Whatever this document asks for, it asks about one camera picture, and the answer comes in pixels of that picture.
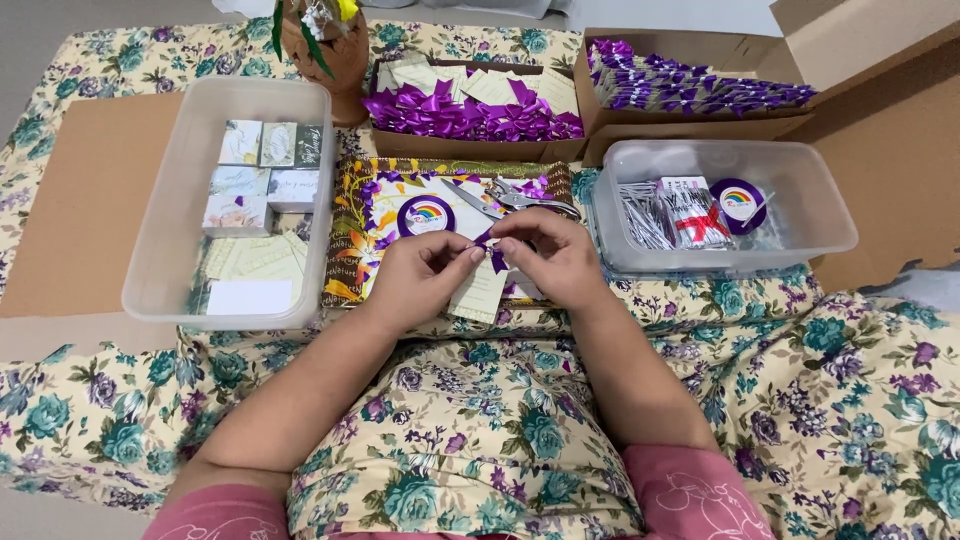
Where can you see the person's right hand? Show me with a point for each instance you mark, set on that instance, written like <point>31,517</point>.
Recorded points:
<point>559,262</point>

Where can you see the person's left hand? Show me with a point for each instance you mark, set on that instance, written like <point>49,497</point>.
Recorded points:
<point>412,285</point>

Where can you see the purple ribbon piece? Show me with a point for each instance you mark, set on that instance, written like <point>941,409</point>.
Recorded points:
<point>497,260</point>

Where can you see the cream paper tag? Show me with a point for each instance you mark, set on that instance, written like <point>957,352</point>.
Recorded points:
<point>478,296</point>

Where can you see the purple ribbon spool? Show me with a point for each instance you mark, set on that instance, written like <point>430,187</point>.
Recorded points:
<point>426,216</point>
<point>739,202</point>

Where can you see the silver hole punch pliers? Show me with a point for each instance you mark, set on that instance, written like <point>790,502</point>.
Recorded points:
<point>529,199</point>

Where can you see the patterned floral tray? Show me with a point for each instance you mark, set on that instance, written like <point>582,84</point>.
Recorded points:
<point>352,225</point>

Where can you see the bundle of silver twist ties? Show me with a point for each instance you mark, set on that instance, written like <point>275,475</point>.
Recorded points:
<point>645,217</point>

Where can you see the scattered purple ribbon scraps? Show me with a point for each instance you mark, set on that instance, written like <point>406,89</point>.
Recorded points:
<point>367,191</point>

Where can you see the silver scissors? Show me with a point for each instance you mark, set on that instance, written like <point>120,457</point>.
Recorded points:
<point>469,196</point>

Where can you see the packet with red ribbon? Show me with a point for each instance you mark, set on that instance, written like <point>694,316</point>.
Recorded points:
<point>694,214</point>

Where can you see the cardboard box of bows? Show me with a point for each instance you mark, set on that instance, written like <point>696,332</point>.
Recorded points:
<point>465,148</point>

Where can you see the pile of cream tag cards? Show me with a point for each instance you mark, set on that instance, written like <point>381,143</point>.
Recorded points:
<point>259,259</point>

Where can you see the white blank card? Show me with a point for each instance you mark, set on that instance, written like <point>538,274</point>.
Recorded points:
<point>249,298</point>

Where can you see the heap of purple bows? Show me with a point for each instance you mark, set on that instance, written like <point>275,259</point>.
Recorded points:
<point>465,116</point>

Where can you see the cream cards in bow box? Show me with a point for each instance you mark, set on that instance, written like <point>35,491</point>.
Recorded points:
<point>491,84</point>

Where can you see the group of small floral boxes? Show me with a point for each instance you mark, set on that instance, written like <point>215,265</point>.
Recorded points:
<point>238,180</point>

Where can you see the row of purple ribboned tags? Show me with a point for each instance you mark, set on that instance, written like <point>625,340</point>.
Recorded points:
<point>690,86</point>

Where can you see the brown carved vase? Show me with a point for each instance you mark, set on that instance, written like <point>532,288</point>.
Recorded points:
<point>337,67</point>

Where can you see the clear plastic container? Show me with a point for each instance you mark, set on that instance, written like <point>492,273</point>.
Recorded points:
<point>810,210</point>
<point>150,262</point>

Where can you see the artificial flowers with green leaves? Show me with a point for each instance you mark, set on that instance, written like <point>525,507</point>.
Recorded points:
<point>315,37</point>

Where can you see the pink shirt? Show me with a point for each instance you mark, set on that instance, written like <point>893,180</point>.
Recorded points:
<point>225,517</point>

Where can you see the floral patterned cloth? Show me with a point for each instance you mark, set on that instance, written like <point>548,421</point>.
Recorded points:
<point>825,412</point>

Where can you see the brown cardboard sheet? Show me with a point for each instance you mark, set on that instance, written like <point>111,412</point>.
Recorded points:
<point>82,217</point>
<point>900,180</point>

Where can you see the open cardboard box with flap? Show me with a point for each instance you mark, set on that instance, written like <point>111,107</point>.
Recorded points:
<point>847,37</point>

